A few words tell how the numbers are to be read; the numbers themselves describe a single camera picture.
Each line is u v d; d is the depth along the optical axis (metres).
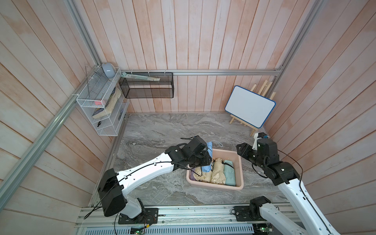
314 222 0.40
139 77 0.91
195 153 0.55
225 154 0.88
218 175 0.78
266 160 0.52
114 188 0.40
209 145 0.75
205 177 0.76
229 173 0.81
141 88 1.07
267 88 0.90
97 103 0.73
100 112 0.80
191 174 0.76
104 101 0.72
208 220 0.73
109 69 0.82
